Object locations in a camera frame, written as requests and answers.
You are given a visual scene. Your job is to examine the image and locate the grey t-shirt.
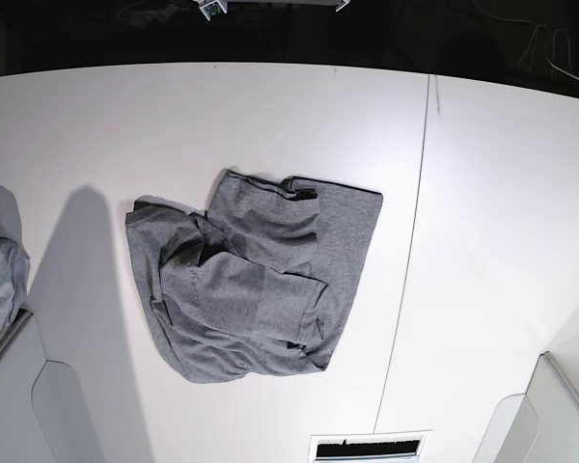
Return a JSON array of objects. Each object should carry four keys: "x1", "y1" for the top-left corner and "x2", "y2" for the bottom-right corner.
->
[{"x1": 125, "y1": 170, "x2": 383, "y2": 384}]

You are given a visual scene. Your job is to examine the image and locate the white left bin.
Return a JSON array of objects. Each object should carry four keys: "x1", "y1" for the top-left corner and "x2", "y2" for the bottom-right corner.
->
[{"x1": 0, "y1": 313, "x2": 105, "y2": 462}]

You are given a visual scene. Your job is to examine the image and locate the white bin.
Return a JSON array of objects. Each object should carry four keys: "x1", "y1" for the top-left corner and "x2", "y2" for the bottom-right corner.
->
[
  {"x1": 0, "y1": 313, "x2": 105, "y2": 462},
  {"x1": 473, "y1": 352, "x2": 579, "y2": 463}
]

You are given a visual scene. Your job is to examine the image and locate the white right bin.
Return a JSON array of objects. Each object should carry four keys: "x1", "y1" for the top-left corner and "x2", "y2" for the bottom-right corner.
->
[{"x1": 473, "y1": 352, "x2": 579, "y2": 463}]

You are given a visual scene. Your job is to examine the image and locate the table cable grommet slot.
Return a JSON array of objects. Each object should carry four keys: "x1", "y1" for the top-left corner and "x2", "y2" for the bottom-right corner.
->
[{"x1": 309, "y1": 430, "x2": 432, "y2": 463}]

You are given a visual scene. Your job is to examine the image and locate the white cables in background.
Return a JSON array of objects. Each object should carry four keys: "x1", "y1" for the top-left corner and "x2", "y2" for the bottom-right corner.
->
[{"x1": 482, "y1": 0, "x2": 579, "y2": 83}]

